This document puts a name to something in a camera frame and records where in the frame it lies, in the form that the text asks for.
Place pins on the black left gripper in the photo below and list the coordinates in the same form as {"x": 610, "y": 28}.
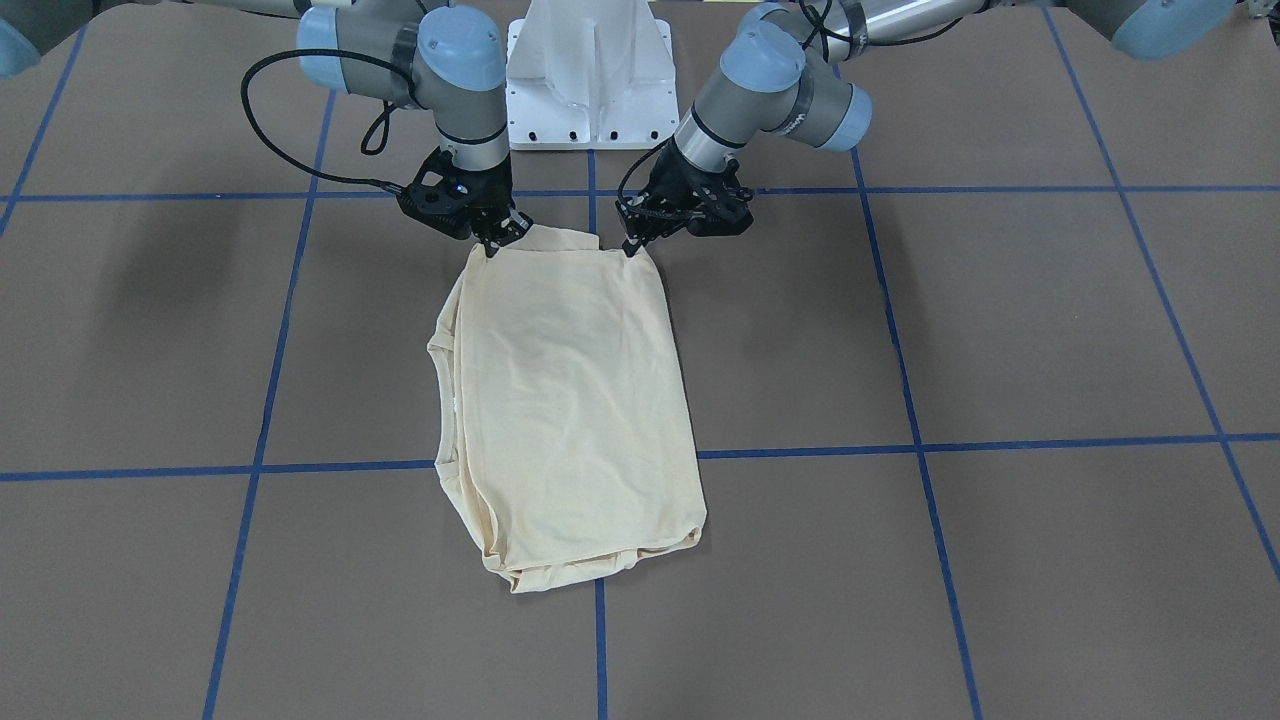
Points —
{"x": 673, "y": 188}

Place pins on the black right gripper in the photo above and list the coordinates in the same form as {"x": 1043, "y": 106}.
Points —
{"x": 491, "y": 198}

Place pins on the cream long-sleeve graphic shirt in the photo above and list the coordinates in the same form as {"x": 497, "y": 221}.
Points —
{"x": 565, "y": 443}

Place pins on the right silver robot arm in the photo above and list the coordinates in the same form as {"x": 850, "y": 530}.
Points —
{"x": 438, "y": 56}

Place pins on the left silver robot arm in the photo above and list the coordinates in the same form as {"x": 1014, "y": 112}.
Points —
{"x": 777, "y": 76}

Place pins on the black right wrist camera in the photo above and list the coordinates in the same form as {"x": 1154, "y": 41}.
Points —
{"x": 441, "y": 195}

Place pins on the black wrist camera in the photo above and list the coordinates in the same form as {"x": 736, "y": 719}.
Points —
{"x": 720, "y": 204}
{"x": 441, "y": 195}

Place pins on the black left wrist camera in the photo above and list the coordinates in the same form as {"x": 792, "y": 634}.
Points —
{"x": 720, "y": 204}

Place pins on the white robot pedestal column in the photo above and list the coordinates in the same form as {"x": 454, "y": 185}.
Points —
{"x": 590, "y": 75}

